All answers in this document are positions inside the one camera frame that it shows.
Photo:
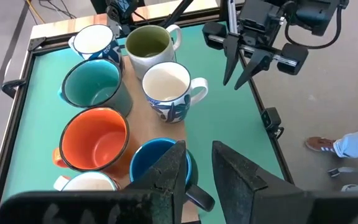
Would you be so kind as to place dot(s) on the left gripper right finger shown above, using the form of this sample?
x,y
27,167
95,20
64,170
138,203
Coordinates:
x,y
238,183

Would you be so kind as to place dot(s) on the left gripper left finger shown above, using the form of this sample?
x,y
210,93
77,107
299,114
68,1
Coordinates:
x,y
172,174

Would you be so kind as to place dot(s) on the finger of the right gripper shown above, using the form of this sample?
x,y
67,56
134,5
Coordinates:
x,y
230,56
255,65

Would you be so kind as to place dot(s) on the dark blue mug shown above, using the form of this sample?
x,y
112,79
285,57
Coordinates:
x,y
148,158

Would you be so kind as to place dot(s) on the white mug blue floral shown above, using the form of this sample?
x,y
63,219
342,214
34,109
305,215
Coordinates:
x,y
166,82
93,39

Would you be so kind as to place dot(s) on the white mug green interior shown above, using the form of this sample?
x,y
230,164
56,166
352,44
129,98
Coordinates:
x,y
148,40

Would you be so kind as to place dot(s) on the white mug checkered pattern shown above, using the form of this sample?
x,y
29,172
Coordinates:
x,y
89,183

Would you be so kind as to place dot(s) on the orange enamel mug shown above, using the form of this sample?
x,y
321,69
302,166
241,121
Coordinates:
x,y
95,140

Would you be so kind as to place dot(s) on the teal enamel mug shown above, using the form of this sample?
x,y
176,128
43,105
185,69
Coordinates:
x,y
92,82

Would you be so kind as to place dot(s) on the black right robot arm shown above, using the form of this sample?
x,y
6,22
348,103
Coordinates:
x,y
315,15

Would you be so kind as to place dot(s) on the wooden shelf riser black legs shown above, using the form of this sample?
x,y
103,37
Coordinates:
x,y
141,124

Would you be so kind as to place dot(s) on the green table mat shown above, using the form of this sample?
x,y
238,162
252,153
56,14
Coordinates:
x,y
222,118

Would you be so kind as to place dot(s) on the person's shoe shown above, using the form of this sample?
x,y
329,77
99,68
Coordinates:
x,y
319,144

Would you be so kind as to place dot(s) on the person's leg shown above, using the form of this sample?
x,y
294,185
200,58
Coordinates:
x,y
356,143

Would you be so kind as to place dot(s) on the small black camera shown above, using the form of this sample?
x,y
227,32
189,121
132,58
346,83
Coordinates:
x,y
270,119

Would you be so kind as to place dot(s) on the black metal table frame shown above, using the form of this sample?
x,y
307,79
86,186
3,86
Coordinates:
x,y
13,124

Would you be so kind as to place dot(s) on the black frame clamp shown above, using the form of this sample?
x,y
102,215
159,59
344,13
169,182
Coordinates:
x,y
12,87

